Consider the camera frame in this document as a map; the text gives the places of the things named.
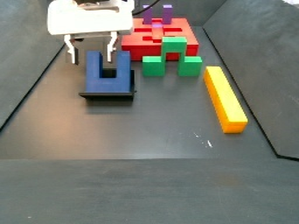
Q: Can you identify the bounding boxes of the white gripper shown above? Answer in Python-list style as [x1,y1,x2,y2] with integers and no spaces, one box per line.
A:
[46,0,134,65]

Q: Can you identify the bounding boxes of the blue U-shaped block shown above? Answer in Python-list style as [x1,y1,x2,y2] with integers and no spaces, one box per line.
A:
[85,51,130,93]

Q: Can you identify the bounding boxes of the red base board with recesses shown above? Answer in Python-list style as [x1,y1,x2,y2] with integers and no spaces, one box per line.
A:
[121,17,200,61]

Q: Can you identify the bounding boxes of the purple U-shaped block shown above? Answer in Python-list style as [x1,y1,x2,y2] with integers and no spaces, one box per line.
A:
[142,4,173,25]

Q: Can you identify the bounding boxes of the green arch-shaped block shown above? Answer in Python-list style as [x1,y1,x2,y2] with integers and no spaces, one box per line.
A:
[142,37,202,76]

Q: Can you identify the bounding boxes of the yellow long bar block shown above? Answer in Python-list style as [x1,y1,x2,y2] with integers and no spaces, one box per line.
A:
[202,66,248,134]

